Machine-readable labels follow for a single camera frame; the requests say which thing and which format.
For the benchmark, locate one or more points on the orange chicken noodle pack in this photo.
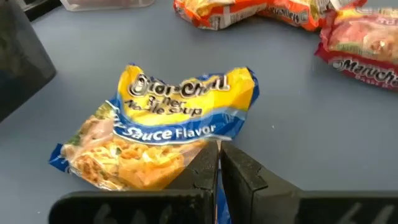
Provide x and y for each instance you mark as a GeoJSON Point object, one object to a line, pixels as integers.
{"type": "Point", "coordinates": [217, 15]}
{"type": "Point", "coordinates": [295, 15]}

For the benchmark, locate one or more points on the yellow noodle packet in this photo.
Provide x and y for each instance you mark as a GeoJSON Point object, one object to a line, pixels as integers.
{"type": "Point", "coordinates": [174, 109]}

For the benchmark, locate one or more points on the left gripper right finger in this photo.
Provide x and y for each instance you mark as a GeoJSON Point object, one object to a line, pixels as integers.
{"type": "Point", "coordinates": [280, 208]}

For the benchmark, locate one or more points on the clear plastic bin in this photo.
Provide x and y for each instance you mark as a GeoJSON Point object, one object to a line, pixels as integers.
{"type": "Point", "coordinates": [105, 5]}

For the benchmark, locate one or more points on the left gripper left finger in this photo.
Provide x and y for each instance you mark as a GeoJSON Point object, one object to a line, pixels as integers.
{"type": "Point", "coordinates": [186, 207]}

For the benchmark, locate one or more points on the grey plastic bin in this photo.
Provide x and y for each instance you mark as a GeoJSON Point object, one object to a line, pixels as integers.
{"type": "Point", "coordinates": [21, 62]}

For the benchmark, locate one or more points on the red beef noodle pack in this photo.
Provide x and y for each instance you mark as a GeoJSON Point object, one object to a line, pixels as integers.
{"type": "Point", "coordinates": [360, 46]}

